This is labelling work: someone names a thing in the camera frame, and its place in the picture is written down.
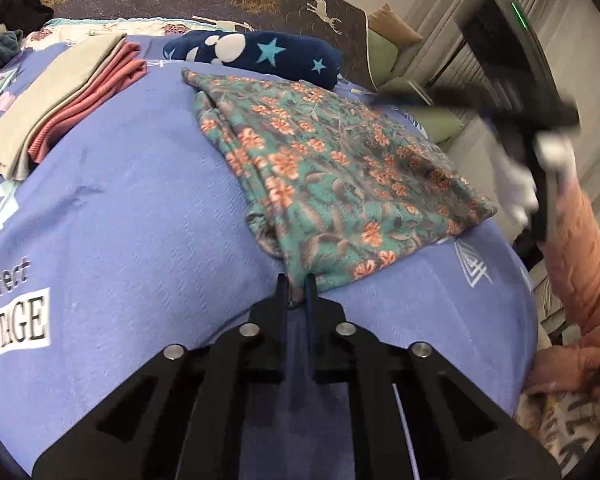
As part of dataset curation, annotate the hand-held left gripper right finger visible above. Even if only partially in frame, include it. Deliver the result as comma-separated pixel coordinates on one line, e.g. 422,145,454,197
304,274,562,480

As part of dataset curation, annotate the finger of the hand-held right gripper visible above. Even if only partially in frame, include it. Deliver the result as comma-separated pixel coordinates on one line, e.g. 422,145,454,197
374,84,486,112

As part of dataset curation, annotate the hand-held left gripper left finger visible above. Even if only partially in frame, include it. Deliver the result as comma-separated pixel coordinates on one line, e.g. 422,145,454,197
32,273,289,480

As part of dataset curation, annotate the teal floral garment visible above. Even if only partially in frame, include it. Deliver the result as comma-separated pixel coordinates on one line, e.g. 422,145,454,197
181,69,498,296

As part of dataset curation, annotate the person's right forearm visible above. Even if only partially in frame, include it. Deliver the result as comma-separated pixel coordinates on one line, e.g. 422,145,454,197
524,179,600,397

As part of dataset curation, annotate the person's right hand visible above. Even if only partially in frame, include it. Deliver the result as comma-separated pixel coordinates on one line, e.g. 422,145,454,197
489,129,579,226

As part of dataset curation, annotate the large green pillow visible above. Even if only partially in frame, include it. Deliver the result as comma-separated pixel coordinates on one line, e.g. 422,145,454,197
379,77,465,147

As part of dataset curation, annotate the small green pillow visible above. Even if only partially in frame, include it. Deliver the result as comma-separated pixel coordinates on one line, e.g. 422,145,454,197
369,30,399,86

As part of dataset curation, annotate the grey curtain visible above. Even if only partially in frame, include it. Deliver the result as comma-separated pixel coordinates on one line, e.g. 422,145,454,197
404,0,600,241

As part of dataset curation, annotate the pink pillow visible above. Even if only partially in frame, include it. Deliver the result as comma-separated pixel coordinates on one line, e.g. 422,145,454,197
367,4,424,47

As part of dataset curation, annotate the navy star print blanket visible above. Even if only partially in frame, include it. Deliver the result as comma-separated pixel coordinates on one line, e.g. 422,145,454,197
162,30,343,92

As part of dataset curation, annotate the blue printed bed sheet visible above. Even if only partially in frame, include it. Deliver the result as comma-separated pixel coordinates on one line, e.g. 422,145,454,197
0,35,540,480

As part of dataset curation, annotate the folded pink garment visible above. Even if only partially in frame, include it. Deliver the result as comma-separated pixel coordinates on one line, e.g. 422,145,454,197
27,42,148,163

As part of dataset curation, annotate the folded beige garment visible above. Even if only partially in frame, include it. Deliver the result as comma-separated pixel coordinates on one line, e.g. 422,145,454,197
0,34,128,181

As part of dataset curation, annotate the white patterned quilt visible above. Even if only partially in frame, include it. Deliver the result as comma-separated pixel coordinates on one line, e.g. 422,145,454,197
25,17,255,52

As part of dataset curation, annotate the black cloth pile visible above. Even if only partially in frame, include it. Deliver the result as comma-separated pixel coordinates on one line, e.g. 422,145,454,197
0,0,55,26

